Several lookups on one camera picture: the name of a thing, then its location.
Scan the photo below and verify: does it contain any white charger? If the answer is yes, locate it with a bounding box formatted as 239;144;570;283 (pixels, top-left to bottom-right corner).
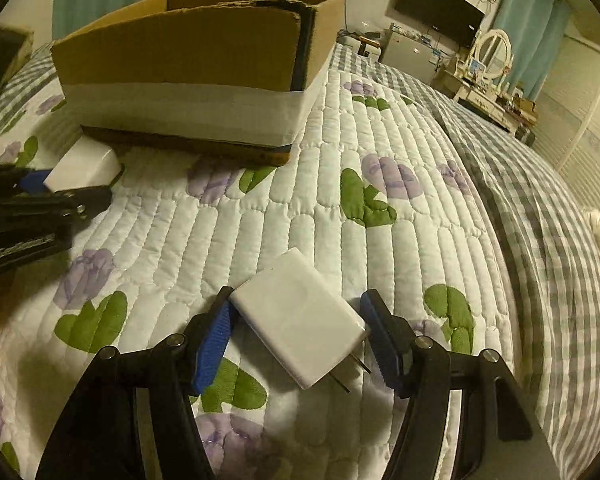
44;136;122;192

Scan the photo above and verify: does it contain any white charger plug adapter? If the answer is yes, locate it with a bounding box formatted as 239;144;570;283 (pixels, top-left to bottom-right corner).
230;248;368;390

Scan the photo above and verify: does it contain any brown cardboard box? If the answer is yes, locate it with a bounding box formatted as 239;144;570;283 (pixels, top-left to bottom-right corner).
52;0;344;166

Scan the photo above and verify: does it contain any white floral quilted mat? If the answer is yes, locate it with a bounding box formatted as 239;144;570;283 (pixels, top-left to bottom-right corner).
0;70;514;479

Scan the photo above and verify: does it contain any white louvered wardrobe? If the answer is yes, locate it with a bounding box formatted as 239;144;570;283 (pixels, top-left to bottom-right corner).
533;36;600;211

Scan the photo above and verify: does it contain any white dressing table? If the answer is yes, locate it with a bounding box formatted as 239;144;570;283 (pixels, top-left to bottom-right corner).
431;67;535;146

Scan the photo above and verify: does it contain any oval white vanity mirror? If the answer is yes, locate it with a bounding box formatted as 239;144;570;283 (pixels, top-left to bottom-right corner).
466;28;514;81

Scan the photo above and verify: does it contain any silver mini fridge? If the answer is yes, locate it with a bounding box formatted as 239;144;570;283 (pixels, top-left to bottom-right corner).
380;30;442;84

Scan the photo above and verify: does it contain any teal curtain right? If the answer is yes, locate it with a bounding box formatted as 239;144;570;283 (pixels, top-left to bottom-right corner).
492;0;571;101

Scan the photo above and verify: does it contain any black wall television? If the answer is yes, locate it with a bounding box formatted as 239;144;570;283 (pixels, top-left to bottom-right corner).
393;0;484;48

